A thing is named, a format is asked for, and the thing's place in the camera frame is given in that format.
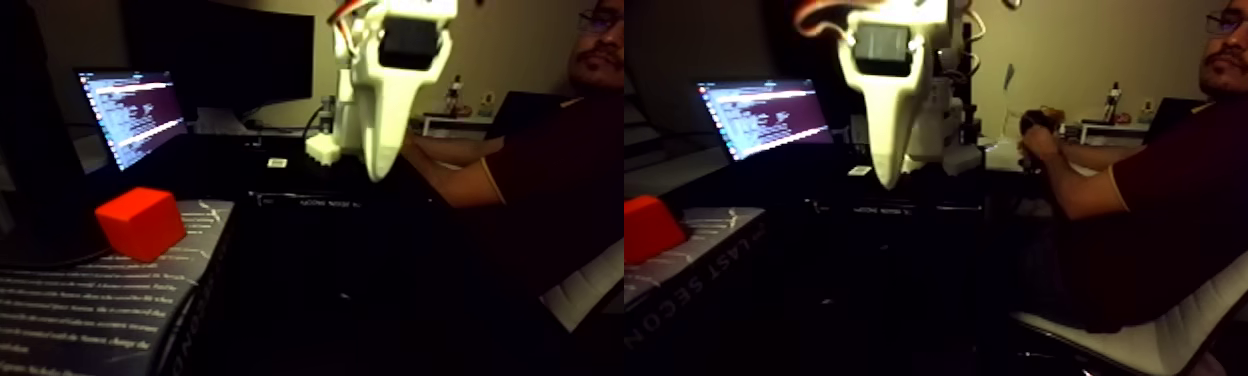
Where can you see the small figurine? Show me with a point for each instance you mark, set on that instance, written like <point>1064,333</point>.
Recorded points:
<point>1113,103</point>

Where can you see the person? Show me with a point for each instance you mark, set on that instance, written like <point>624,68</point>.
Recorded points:
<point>1212,178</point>

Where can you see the person's right hand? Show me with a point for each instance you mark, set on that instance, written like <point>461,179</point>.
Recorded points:
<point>1044,136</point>

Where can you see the small white label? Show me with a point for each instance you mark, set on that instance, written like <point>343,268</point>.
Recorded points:
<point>276,163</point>

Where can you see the black wide monitor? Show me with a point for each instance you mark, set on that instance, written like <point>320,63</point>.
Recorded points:
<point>225,52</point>

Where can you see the red cube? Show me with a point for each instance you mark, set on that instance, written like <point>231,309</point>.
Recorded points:
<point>141,226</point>

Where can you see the white office chair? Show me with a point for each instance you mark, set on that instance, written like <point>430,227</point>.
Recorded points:
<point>1160,341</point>

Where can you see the large black monitor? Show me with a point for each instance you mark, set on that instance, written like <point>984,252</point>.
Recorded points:
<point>36,126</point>

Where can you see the dark leader arm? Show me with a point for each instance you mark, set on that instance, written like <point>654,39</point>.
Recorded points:
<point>1029,160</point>

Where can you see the dark book with white text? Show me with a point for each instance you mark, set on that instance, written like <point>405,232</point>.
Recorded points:
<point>78,304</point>

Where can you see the open laptop with lit screen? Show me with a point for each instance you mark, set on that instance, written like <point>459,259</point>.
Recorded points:
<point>130,110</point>

